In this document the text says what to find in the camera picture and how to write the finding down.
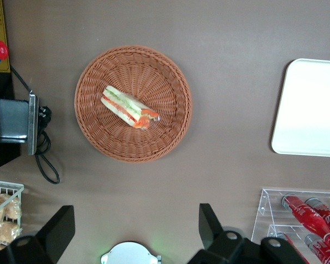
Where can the black tabletop appliance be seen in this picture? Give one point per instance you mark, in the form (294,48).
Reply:
(0,85)

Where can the round brown wicker basket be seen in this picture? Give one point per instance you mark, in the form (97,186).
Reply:
(154,74)

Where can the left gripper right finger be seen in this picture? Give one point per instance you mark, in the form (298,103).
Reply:
(225,247)

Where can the clear acrylic bottle rack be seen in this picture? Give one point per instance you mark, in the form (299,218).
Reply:
(264,217)

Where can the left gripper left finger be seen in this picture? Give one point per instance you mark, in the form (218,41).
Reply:
(48,236)

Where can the sandwich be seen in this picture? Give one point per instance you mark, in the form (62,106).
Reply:
(123,105)

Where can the red cola bottle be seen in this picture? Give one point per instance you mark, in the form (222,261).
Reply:
(325,214)
(295,247)
(323,251)
(305,217)

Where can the beige plastic tray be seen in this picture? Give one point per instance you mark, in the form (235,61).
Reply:
(310,110)

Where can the packaged bread pastries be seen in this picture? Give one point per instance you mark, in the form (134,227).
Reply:
(0,206)

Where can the grey metal plate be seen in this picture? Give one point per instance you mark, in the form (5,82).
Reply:
(32,123)

